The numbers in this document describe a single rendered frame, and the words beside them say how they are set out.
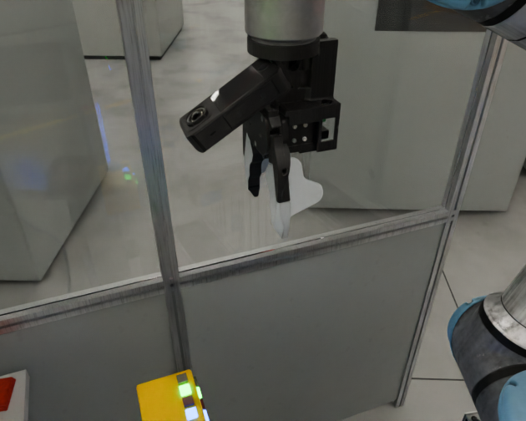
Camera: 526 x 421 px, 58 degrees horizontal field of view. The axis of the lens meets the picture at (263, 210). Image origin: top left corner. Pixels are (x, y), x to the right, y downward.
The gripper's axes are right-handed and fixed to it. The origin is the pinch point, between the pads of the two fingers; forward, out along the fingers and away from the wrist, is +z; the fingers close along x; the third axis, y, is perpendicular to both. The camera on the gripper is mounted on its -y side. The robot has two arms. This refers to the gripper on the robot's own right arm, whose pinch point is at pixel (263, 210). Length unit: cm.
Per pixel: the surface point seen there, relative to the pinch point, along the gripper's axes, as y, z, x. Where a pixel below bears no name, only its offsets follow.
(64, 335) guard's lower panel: -34, 58, 45
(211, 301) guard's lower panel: 2, 60, 45
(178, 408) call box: -13.4, 40.9, 5.0
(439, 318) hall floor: 125, 148, 79
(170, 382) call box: -13.6, 40.9, 10.5
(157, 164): -6.6, 15.9, 44.9
